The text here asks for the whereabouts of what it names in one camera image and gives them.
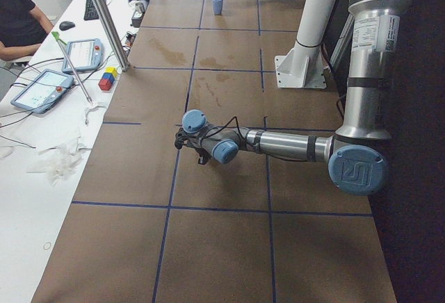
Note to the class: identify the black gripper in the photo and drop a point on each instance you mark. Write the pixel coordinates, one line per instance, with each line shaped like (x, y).
(202, 157)

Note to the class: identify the blue plastic cup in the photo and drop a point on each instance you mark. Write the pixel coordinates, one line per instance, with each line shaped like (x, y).
(217, 6)

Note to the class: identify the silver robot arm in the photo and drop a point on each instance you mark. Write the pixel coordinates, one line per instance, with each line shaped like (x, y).
(354, 152)

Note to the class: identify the red block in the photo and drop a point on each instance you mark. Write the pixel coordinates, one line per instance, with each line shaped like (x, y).
(106, 84)

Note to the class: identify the blue block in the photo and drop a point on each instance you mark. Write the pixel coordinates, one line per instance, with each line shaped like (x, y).
(111, 77)

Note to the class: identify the yellow block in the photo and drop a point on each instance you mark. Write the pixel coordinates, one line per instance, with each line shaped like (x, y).
(112, 70)

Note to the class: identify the crumpled white tissues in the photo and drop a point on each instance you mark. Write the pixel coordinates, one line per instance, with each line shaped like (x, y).
(58, 157)

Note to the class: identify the far blue teach pendant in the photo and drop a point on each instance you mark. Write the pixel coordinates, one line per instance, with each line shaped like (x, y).
(85, 55)

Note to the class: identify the blue teach pendant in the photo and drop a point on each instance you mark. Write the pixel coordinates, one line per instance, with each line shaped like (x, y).
(43, 92)
(85, 55)

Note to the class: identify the steel cup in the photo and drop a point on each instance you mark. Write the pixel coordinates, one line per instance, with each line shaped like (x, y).
(140, 7)

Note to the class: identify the near blue teach pendant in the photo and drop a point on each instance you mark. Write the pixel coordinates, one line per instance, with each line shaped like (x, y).
(43, 92)

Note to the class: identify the black keyboard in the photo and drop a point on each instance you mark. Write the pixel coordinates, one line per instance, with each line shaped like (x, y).
(90, 12)

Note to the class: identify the black computer mouse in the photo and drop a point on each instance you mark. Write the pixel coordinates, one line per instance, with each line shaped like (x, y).
(66, 25)

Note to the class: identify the person in black shirt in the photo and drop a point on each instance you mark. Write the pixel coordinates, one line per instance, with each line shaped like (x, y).
(24, 27)

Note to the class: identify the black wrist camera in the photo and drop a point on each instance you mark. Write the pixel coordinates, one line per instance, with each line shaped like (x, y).
(181, 139)

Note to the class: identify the aluminium frame post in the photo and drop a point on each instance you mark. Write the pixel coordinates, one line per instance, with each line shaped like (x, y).
(112, 34)

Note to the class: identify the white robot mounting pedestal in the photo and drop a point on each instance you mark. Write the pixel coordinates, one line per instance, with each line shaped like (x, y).
(302, 67)

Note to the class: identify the green handled reacher grabber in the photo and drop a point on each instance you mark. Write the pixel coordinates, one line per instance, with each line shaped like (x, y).
(62, 45)

